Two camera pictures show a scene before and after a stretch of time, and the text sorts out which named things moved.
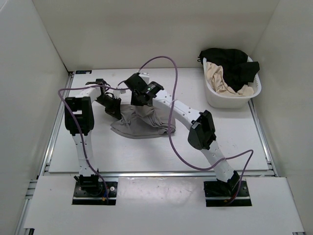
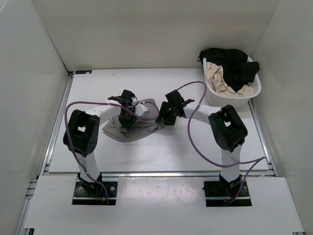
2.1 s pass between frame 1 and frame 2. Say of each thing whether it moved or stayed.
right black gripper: moved
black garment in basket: stayed
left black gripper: moved
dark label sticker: stayed
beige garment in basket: stayed
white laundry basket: stayed
